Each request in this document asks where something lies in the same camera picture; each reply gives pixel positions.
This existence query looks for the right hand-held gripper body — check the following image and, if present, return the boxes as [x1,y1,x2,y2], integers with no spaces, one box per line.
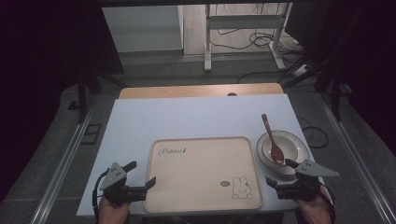
[276,159,340,202]

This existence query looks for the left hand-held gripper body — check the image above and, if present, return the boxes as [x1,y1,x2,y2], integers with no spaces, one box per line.
[99,161,148,206]

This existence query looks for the person's left hand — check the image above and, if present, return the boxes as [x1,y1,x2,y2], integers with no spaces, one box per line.
[98,198,132,224]

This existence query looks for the person's right hand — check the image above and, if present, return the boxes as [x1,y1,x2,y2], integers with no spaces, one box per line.
[295,189,332,224]

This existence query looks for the white bowl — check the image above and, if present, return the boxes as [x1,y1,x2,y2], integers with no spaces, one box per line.
[261,133,300,165]

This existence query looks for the white plate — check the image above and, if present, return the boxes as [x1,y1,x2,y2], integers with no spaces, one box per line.
[256,129,310,177]

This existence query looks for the brown wooden spoon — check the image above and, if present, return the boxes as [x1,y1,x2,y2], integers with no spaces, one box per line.
[261,113,286,165]

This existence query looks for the beige tray with rabbit print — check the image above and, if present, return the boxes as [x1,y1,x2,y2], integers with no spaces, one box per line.
[143,135,264,215]

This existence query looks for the black metal stand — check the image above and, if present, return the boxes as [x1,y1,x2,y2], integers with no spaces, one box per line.
[75,70,126,124]
[313,61,353,122]

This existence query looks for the white power strip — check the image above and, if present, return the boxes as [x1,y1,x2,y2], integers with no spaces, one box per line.
[292,63,313,77]

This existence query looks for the wooden table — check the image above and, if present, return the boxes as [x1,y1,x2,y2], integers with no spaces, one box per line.
[119,82,285,100]

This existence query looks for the white cabinet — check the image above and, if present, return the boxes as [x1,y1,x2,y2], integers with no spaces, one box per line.
[101,5,185,53]

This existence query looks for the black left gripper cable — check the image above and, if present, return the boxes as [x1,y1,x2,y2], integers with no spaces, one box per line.
[91,170,110,222]

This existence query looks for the looped black floor cable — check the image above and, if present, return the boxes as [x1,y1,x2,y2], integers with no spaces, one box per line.
[298,116,330,149]

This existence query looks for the black rectangular floor frame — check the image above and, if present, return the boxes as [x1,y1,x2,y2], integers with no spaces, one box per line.
[80,123,103,146]

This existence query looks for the aluminium floor rail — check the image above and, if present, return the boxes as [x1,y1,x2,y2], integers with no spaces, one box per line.
[29,95,98,224]
[317,92,396,224]

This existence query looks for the black floor cables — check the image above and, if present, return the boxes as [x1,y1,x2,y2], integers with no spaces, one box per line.
[217,28,302,51]

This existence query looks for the white metal desk frame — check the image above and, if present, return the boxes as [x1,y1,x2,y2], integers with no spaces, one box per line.
[203,3,294,73]

